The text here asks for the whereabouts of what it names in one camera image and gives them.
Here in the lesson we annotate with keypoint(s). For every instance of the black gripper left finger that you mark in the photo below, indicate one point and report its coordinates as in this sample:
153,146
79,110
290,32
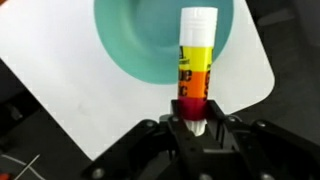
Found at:
150,150

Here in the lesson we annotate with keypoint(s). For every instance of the glue stick with white cap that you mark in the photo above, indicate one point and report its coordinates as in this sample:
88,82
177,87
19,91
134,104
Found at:
196,63

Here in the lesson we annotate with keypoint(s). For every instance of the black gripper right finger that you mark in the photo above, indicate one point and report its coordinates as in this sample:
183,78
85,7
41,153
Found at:
266,146

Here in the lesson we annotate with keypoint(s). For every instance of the teal round bowl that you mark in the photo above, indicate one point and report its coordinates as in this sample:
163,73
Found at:
146,43

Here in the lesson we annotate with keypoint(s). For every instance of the white square board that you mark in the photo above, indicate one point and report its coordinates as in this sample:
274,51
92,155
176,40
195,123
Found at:
66,76

